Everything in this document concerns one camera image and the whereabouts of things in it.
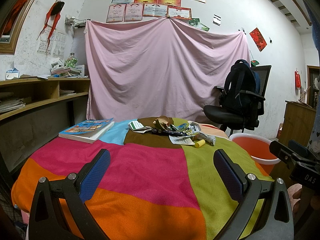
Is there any yellow cylinder tube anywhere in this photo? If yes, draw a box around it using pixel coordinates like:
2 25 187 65
194 139 206 148

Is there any orange bucket white rim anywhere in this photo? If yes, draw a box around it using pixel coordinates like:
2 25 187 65
229 133 280 175

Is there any red black wall ornament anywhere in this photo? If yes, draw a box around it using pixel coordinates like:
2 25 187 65
38 0 65 47

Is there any blue patterned wrapper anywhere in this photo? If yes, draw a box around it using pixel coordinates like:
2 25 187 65
151 128 188 137

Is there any red hanging decoration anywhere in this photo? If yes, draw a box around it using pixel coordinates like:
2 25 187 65
295 69 302 89

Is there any wooden shelf unit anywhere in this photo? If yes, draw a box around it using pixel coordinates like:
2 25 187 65
1 78 90 173

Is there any stack of books on shelf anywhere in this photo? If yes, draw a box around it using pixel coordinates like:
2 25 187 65
50 57 86 77

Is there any black office chair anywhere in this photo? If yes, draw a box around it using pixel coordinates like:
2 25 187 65
203 60 271 133

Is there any wall certificates cluster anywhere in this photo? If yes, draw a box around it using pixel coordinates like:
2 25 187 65
106 0 206 23

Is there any colourful patchwork blanket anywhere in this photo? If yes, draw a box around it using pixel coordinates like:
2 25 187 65
11 121 269 239

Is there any white printed paper scrap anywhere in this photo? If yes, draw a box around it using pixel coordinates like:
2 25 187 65
169 135 195 146

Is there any green snack wrapper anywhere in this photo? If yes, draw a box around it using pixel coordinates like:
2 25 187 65
172 123 189 132

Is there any dark blue backpack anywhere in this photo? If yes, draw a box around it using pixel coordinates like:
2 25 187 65
220 59 264 117

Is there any wooden cabinet right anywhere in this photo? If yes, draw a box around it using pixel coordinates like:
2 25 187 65
279 101 316 146

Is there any blue illustrated book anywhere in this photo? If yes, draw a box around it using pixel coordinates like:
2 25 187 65
58 118 114 144

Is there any person's right hand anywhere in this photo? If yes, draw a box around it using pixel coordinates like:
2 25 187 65
292 188 320 215

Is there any red paper wall poster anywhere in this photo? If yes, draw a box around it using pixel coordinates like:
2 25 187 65
249 28 267 52

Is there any green white paper leaflet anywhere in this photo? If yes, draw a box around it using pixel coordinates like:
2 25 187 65
128 120 153 134

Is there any crumpled brown paper bag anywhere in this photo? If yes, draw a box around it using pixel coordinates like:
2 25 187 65
153 115 171 130

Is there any green filled glass jar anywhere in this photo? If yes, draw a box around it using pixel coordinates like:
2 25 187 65
65 53 78 68

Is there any wooden framed mirror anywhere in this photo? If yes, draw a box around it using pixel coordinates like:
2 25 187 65
1 0 35 55

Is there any pink hanging sheet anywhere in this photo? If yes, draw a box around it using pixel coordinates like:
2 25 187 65
84 17 249 122

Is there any grey crumpled wrapper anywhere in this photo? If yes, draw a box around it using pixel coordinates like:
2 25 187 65
194 132 216 146

